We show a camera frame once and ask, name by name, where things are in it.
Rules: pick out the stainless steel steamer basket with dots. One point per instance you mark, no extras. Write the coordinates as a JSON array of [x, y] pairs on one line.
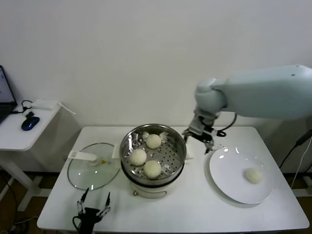
[[170, 151]]

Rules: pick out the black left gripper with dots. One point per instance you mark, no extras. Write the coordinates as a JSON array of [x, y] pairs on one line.
[[89, 218]]

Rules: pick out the white side table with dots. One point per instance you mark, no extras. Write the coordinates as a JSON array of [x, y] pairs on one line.
[[22, 136]]

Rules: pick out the black laptop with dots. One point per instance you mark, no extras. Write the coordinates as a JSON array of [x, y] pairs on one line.
[[5, 97]]

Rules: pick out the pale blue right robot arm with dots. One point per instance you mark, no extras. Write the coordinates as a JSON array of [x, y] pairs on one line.
[[263, 92]]

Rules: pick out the blue computer mouse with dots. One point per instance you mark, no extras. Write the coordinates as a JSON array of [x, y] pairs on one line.
[[30, 123]]

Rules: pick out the white plastic stick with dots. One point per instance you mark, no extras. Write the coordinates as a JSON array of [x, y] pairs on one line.
[[66, 108]]

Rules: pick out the white steamed baozi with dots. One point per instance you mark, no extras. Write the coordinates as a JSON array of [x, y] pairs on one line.
[[152, 169], [138, 157], [153, 141], [253, 175]]

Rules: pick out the stainless steel steamer pot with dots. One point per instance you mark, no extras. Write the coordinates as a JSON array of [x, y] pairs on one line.
[[151, 191]]

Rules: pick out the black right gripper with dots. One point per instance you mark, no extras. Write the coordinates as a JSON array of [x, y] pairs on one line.
[[203, 136]]

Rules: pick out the large white plate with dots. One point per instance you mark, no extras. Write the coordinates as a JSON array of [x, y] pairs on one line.
[[231, 175]]

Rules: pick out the white power adapter box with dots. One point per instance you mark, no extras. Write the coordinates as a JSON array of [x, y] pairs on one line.
[[44, 104]]

